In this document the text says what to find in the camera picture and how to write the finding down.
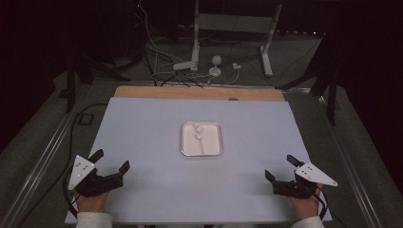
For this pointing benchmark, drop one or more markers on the white metal stand frame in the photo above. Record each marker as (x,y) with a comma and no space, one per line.
(234,22)

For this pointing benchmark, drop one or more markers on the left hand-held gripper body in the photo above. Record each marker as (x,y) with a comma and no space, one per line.
(90,180)

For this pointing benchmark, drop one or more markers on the white round desk camera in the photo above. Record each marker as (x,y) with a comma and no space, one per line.
(216,65)

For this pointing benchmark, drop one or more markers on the pale grey table board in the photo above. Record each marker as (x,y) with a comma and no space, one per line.
(152,136)

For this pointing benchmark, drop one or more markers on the person's right hand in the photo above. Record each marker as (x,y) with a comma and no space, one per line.
(305,207)

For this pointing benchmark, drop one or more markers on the white square plate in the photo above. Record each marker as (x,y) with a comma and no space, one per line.
(212,142)

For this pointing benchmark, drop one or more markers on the white power strip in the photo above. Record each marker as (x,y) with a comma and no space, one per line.
(184,65)

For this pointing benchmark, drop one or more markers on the white plug adapter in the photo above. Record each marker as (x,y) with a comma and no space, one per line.
(236,66)

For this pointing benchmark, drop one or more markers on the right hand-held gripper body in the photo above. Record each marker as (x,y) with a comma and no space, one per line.
(301,183)

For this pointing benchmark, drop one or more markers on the metal floor rail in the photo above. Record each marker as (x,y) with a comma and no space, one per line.
(348,158)
(41,158)

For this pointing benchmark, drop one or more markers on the black square floor plate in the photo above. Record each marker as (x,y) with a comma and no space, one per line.
(85,119)

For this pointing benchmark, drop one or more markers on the black tripod stand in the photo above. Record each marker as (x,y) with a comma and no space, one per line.
(71,82)
(331,95)

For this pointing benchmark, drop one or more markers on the small white lump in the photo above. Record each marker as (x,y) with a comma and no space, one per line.
(197,127)

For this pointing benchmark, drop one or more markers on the person's left hand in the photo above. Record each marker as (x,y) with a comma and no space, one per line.
(92,202)

